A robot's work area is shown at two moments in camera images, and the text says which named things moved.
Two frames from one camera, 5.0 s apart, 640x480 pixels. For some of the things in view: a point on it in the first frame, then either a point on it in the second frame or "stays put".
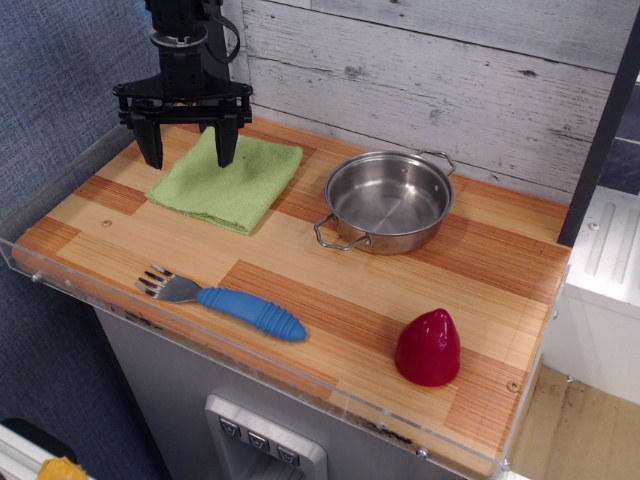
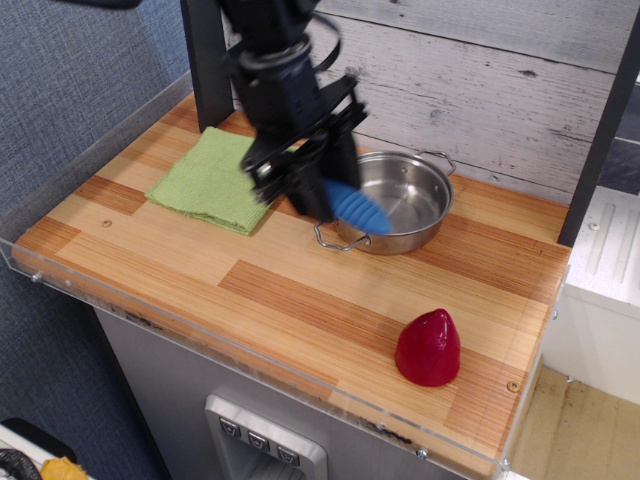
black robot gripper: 192,87 → 293,116
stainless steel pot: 391,202 stays put
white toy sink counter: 594,330 stays put
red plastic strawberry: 428,352 stays put
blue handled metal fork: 167,287 → 356,208
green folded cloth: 236,197 stays put
